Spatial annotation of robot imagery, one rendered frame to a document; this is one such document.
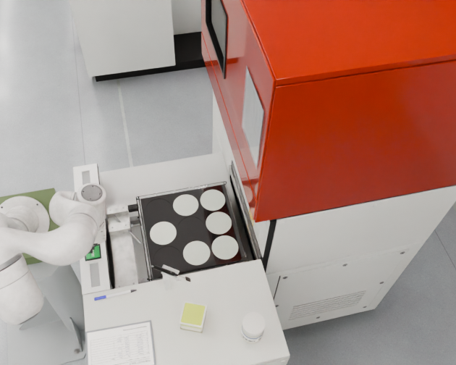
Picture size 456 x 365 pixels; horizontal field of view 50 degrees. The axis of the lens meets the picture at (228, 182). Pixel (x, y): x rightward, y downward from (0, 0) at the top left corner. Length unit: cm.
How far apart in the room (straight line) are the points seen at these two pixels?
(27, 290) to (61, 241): 12
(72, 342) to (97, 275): 99
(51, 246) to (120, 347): 59
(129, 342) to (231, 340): 32
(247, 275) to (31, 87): 256
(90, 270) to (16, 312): 65
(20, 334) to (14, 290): 166
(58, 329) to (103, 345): 112
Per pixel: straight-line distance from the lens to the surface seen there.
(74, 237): 118
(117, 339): 167
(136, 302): 171
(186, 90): 365
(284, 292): 213
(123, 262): 187
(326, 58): 114
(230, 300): 170
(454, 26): 134
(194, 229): 189
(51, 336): 277
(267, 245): 168
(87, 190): 152
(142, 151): 329
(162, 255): 185
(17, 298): 117
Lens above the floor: 254
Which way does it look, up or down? 55 degrees down
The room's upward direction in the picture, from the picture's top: 3 degrees clockwise
